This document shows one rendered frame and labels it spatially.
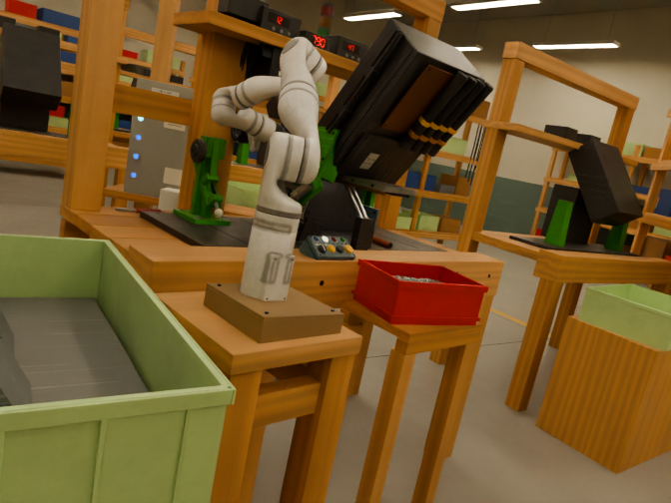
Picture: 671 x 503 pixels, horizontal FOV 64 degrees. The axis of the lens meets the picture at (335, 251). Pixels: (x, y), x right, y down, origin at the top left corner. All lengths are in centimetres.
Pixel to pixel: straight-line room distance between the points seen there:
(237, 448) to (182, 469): 45
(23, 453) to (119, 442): 8
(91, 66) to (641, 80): 1033
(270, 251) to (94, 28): 96
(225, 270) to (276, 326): 37
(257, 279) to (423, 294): 54
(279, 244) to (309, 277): 46
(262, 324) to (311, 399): 23
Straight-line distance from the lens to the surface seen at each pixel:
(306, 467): 123
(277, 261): 107
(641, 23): 1170
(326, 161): 176
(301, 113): 119
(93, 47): 179
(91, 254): 113
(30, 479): 58
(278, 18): 197
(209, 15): 180
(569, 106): 1186
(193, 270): 130
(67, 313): 106
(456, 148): 813
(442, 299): 151
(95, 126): 179
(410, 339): 140
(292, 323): 103
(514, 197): 1212
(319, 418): 117
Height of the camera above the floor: 122
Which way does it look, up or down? 11 degrees down
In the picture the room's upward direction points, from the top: 12 degrees clockwise
